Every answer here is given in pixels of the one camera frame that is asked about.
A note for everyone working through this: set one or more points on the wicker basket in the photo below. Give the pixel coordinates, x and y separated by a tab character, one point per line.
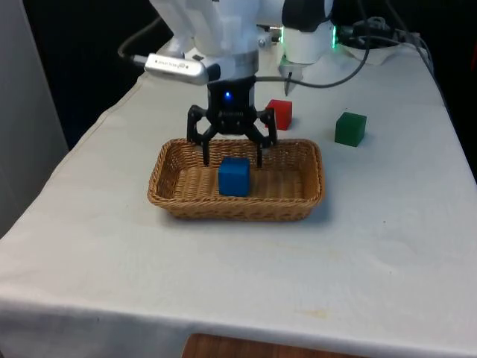
238	210

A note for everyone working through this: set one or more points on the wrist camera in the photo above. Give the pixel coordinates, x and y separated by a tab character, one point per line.
175	67

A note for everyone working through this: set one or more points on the blue cube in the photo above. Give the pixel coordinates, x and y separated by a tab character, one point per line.
234	178

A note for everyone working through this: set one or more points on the green cube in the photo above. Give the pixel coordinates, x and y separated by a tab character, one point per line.
349	128

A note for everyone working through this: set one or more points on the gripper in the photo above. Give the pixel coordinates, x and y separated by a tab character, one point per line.
231	108

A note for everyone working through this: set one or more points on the red cube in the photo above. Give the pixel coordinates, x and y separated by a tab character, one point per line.
280	113

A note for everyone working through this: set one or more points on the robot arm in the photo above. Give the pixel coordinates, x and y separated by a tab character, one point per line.
223	22

